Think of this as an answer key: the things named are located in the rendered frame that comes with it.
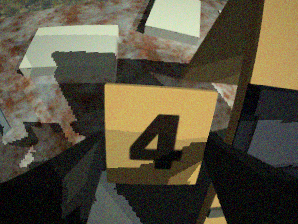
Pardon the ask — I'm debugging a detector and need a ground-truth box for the tan square tile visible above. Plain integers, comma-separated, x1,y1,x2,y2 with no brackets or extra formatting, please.
104,83,218,185

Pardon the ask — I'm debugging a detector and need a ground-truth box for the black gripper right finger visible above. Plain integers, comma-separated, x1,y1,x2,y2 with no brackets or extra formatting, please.
204,136,298,224

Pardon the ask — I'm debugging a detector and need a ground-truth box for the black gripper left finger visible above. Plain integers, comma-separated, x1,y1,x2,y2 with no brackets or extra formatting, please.
0,132,105,224

